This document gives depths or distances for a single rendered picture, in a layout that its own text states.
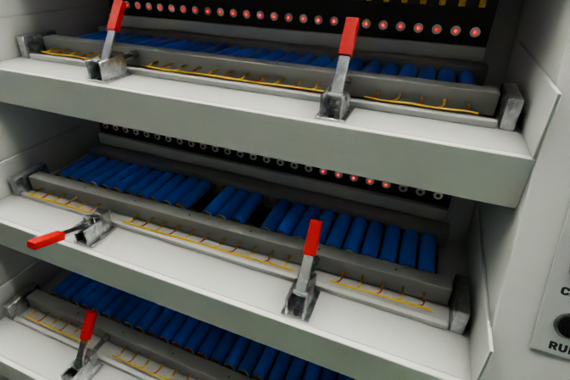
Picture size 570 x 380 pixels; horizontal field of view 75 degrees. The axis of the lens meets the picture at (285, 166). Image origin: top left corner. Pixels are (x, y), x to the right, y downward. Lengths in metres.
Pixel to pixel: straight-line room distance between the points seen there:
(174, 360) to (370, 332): 0.27
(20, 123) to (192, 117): 0.32
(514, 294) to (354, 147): 0.17
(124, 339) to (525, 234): 0.49
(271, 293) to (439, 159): 0.21
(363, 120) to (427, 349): 0.21
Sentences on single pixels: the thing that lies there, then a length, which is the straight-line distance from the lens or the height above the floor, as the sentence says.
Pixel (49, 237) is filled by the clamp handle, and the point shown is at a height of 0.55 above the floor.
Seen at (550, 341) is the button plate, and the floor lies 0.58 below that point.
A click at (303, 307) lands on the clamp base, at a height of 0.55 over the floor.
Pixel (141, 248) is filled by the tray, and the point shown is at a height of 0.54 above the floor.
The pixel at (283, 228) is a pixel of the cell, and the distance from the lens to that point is 0.45.
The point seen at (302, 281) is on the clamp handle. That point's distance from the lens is 0.38.
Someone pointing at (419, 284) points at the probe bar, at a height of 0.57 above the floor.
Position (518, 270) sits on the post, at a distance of 0.34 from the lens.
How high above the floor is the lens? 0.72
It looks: 8 degrees down
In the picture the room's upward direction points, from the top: 9 degrees clockwise
